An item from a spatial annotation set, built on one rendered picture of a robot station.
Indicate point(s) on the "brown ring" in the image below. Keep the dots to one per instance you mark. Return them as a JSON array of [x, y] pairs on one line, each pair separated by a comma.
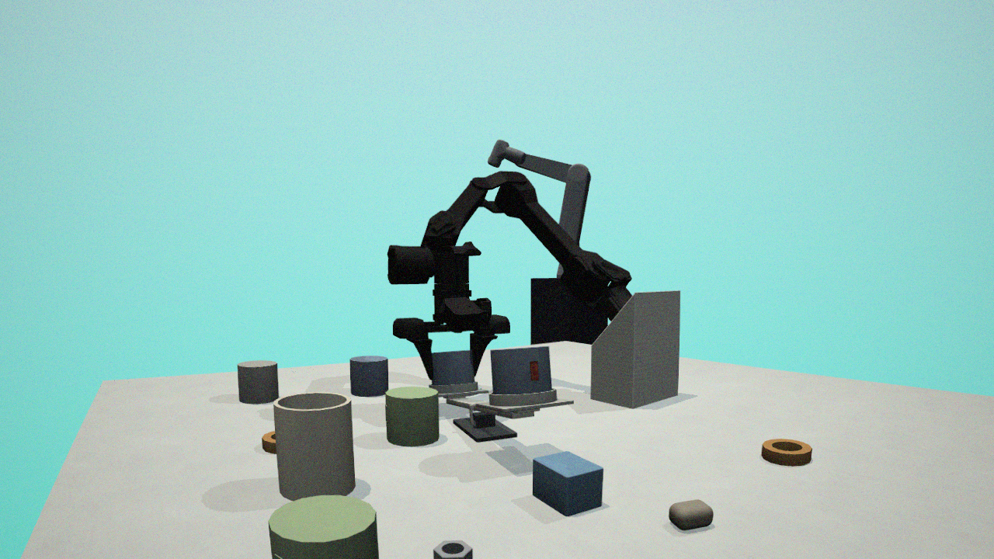
[[787, 452], [269, 442]]

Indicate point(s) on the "blue block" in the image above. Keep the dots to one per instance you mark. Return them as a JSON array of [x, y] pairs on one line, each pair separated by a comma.
[[567, 483]]

